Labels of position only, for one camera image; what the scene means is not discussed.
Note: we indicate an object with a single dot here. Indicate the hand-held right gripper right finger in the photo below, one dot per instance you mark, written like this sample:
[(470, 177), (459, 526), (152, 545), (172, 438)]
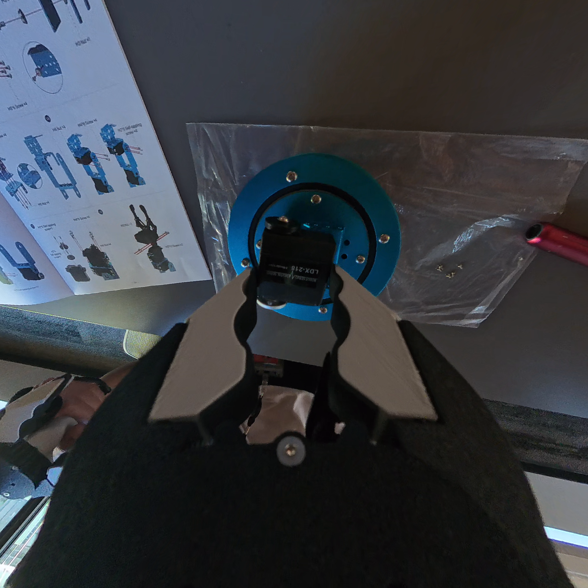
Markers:
[(386, 367)]

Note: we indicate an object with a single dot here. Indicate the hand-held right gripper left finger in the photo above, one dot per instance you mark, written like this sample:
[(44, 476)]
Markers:
[(202, 367)]

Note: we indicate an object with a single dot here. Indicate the small silver screws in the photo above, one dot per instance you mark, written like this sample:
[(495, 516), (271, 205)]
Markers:
[(449, 270)]

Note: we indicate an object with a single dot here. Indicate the black servo with silver horn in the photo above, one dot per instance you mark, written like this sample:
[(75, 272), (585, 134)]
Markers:
[(294, 262)]

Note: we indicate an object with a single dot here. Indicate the teal round robot base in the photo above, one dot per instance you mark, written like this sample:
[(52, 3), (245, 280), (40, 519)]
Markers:
[(367, 206)]

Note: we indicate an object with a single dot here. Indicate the person's left forearm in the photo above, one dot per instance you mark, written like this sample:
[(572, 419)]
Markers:
[(117, 374)]

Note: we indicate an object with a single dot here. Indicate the grey desk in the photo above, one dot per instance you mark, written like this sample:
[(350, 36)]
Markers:
[(321, 69)]

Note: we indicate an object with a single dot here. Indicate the person's left hand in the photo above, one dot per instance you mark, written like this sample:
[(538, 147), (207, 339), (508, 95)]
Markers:
[(80, 409)]

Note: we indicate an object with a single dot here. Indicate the white mesh office chair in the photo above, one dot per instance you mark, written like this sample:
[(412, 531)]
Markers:
[(140, 342)]

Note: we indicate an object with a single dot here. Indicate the white instruction booklet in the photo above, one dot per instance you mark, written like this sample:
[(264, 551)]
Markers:
[(151, 216)]

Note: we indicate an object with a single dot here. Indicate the red pen screwdriver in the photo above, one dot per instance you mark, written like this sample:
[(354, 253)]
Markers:
[(560, 243)]

